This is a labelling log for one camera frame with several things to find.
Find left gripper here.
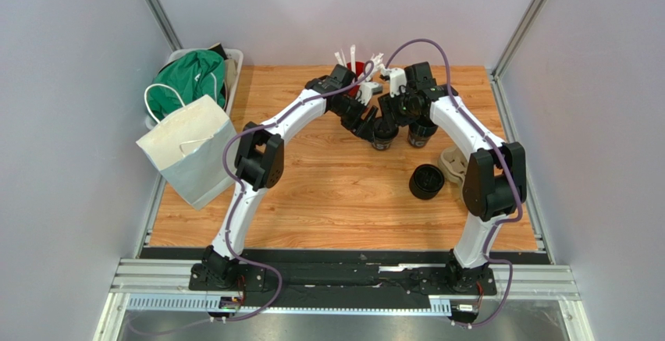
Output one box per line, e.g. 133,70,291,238
330,96,379,144

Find stack of black cups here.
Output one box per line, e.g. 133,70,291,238
407,116,439,148

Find stack of black lids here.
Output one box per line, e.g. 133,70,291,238
408,164,446,200

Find white paper bag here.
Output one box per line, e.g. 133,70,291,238
137,83,236,211

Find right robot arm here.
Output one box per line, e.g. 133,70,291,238
379,62,526,293

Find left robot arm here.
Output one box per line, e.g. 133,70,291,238
189,60,378,291

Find white wrapped straws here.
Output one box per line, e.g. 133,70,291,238
333,44,386,81

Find red straw cup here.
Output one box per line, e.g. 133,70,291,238
347,61,365,97

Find cardboard cup carrier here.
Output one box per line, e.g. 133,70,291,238
437,146,468,186

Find white plastic bin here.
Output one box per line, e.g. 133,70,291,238
145,43,244,130

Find green cloth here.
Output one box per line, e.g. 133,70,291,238
144,50,227,123

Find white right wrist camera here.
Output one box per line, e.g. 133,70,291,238
379,65,407,98

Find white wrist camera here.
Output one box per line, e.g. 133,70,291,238
355,81,383,106
379,65,407,98

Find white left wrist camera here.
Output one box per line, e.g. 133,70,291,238
355,81,383,106

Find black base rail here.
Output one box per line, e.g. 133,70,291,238
111,247,580,317

